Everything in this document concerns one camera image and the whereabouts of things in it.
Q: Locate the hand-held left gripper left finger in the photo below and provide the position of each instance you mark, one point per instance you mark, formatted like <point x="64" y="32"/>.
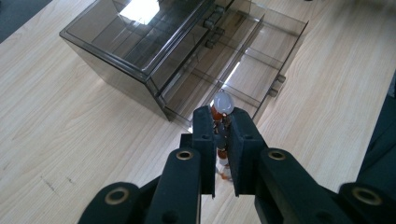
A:
<point x="202" y="146"/>

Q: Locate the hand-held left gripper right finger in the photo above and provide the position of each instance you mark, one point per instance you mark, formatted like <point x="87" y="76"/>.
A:
<point x="246" y="146"/>

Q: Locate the smoky plastic drawer box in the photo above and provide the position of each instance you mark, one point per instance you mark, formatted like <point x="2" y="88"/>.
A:
<point x="124" y="40"/>

